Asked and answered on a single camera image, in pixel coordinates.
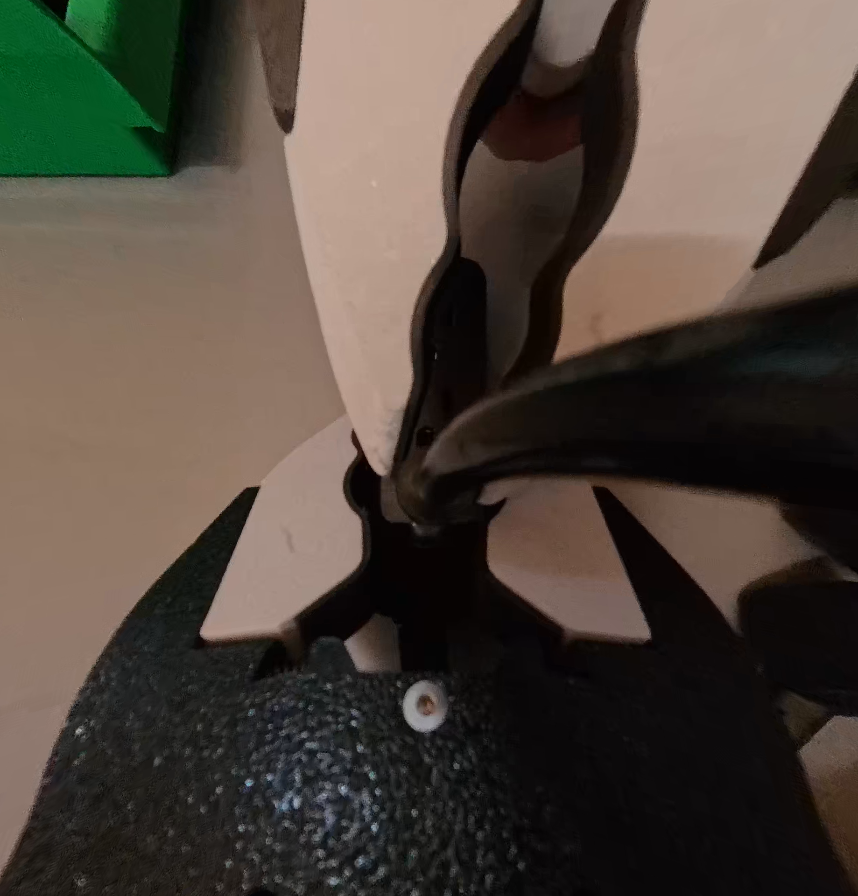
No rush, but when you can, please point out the green box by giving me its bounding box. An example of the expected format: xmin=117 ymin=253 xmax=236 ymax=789
xmin=0 ymin=0 xmax=186 ymax=177

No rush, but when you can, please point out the black power plug cable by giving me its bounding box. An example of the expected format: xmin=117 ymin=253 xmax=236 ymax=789
xmin=394 ymin=259 xmax=858 ymax=533

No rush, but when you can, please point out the white cylindrical object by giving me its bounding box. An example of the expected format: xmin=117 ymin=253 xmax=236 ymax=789
xmin=523 ymin=0 xmax=615 ymax=95

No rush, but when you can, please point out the dark rounded object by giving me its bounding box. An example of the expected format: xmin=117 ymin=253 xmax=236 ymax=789
xmin=740 ymin=560 xmax=858 ymax=718

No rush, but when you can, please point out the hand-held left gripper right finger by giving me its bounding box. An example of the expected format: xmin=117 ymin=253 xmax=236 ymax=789
xmin=491 ymin=0 xmax=858 ymax=644

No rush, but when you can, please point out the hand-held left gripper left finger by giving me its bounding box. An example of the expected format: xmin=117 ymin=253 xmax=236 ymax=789
xmin=201 ymin=0 xmax=542 ymax=674

